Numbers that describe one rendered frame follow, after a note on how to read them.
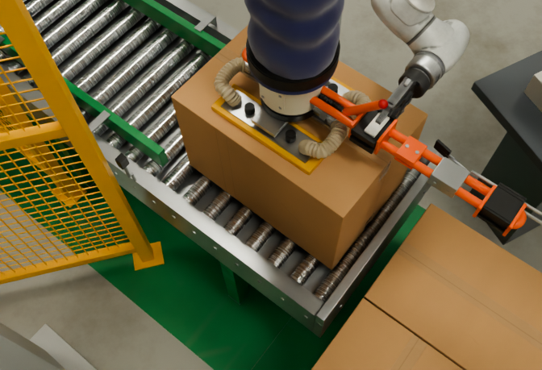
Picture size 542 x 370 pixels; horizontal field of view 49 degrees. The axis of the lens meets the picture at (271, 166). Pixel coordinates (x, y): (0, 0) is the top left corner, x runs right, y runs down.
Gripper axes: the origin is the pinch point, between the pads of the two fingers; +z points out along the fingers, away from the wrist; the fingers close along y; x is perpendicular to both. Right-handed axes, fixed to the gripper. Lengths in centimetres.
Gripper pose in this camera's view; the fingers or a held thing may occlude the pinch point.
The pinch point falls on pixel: (374, 130)
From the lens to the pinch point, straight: 150.0
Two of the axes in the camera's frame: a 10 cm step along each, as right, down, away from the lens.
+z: -6.2, 6.9, -3.8
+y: 0.0, 4.9, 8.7
